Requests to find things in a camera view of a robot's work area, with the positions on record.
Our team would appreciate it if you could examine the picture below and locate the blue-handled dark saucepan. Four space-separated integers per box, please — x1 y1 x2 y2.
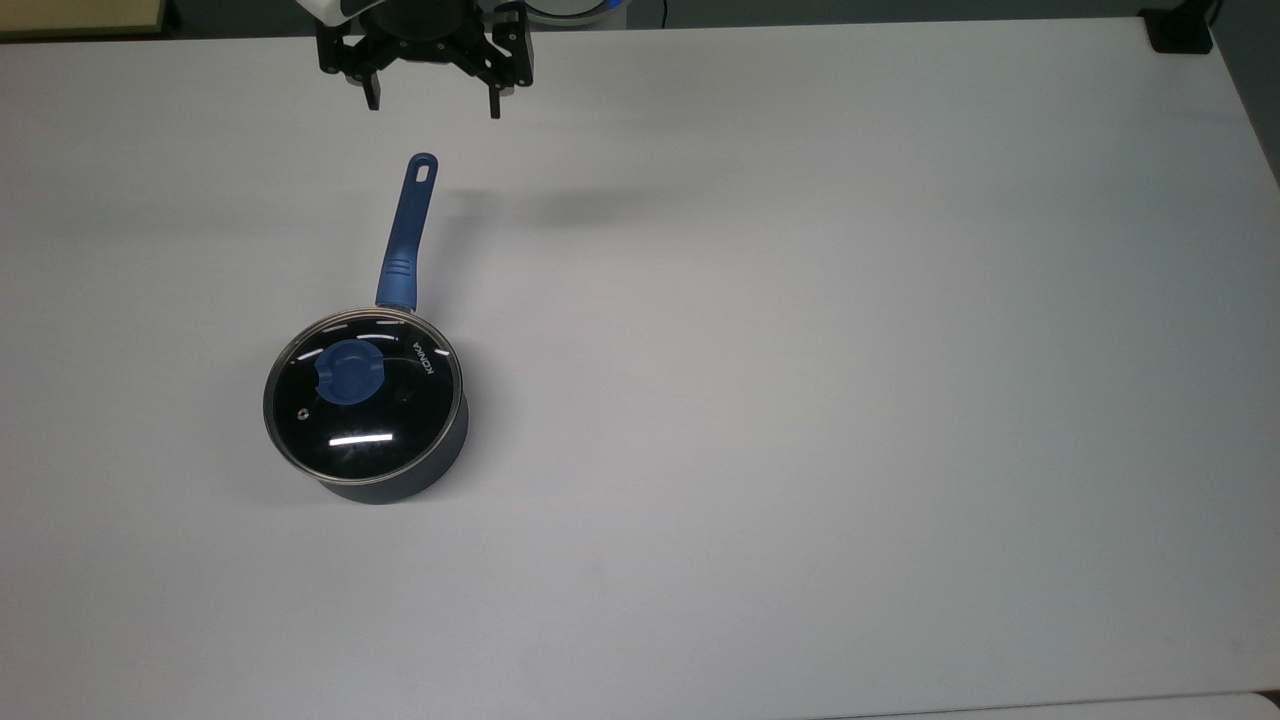
262 152 472 506

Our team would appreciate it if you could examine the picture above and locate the black table clamp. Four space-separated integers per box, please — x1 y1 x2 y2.
1143 3 1217 56

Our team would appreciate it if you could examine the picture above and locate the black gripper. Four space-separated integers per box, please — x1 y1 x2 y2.
317 0 537 120

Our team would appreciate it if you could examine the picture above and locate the glass lid with blue knob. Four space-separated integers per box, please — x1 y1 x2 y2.
262 308 467 489

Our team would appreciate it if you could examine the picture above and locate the wooden board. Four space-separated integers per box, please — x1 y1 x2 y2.
0 0 169 39

